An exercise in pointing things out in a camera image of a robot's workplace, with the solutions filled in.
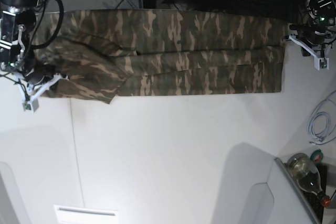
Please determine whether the green tape roll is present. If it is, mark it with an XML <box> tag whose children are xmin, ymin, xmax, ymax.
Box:
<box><xmin>310</xmin><ymin>149</ymin><xmax>324</xmax><ymax>164</ymax></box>

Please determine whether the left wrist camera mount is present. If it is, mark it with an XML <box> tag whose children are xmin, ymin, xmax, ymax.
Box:
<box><xmin>284</xmin><ymin>33</ymin><xmax>335</xmax><ymax>70</ymax></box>

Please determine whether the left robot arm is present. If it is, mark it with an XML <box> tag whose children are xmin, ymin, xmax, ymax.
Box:
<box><xmin>289</xmin><ymin>0</ymin><xmax>335</xmax><ymax>57</ymax></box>

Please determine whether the white coiled cable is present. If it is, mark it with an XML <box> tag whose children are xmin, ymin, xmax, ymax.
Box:
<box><xmin>307</xmin><ymin>98</ymin><xmax>336</xmax><ymax>145</ymax></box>

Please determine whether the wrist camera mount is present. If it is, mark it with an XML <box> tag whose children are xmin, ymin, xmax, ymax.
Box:
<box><xmin>284</xmin><ymin>33</ymin><xmax>335</xmax><ymax>70</ymax></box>
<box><xmin>14</xmin><ymin>73</ymin><xmax>69</xmax><ymax>113</ymax></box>

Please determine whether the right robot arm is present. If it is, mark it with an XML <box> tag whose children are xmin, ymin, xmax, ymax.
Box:
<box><xmin>1</xmin><ymin>0</ymin><xmax>64</xmax><ymax>86</ymax></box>

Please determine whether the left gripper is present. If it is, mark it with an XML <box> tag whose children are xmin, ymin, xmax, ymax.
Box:
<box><xmin>289</xmin><ymin>24</ymin><xmax>330</xmax><ymax>57</ymax></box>

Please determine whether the camouflage t-shirt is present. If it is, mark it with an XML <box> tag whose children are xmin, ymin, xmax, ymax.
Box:
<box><xmin>36</xmin><ymin>9</ymin><xmax>289</xmax><ymax>103</ymax></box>

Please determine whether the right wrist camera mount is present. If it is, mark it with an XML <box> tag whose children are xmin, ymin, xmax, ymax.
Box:
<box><xmin>14</xmin><ymin>73</ymin><xmax>69</xmax><ymax>113</ymax></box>

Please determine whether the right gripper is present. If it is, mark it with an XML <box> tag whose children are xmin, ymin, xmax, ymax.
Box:
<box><xmin>23</xmin><ymin>63</ymin><xmax>55</xmax><ymax>86</ymax></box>

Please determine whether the clear plastic bottle red cap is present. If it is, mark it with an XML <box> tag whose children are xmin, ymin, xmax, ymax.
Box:
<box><xmin>287</xmin><ymin>153</ymin><xmax>331</xmax><ymax>208</ymax></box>

